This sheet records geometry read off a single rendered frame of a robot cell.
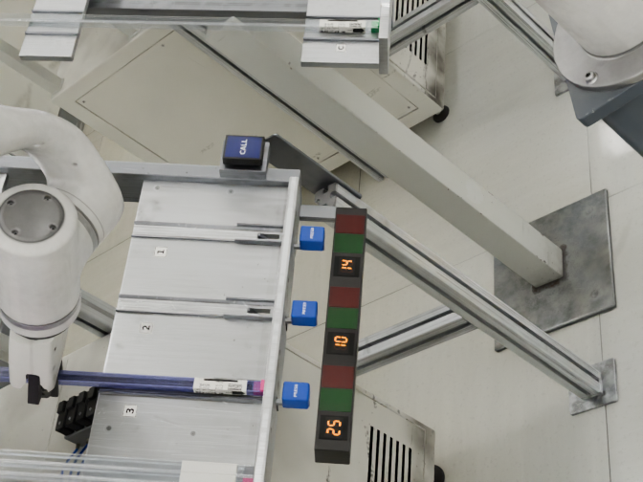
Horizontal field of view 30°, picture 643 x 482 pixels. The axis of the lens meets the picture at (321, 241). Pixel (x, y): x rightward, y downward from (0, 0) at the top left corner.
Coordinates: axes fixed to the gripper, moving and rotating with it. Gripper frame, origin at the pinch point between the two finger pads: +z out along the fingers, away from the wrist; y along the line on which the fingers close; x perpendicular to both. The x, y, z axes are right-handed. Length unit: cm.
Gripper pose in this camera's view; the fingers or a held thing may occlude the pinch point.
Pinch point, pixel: (46, 377)
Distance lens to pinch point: 141.5
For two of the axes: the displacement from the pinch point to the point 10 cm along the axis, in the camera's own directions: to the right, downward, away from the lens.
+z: -1.4, 5.7, 8.1
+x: 9.9, 1.5, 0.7
